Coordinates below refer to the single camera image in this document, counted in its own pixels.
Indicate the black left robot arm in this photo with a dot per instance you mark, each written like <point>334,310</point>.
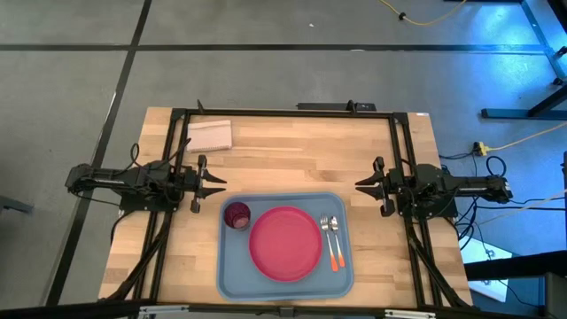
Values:
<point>128,181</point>

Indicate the blue plastic tray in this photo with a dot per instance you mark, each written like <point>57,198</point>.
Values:
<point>237,274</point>

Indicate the black bar with silver brackets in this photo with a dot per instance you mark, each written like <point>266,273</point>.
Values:
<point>88,310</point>

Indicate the dark metal stand frame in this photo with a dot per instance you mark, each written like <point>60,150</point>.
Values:
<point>538,40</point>

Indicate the dark red ribbed cup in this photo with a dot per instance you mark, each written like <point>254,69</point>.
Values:
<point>237,216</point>

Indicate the beige folded cloth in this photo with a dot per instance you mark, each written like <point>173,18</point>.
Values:
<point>210,136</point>

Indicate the black aluminium table frame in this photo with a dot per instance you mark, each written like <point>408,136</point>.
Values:
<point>288,112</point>

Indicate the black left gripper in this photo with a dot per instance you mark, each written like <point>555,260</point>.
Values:
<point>190,181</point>

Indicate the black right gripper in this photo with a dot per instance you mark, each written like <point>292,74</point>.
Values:
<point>392,184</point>

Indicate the red round plate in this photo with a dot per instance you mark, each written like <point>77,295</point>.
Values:
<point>285,243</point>

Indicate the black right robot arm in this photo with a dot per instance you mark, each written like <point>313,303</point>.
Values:
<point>460,186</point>

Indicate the white sheet on floor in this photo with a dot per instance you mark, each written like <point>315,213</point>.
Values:
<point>480,257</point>

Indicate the black beam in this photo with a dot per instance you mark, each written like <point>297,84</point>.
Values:
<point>509,268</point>

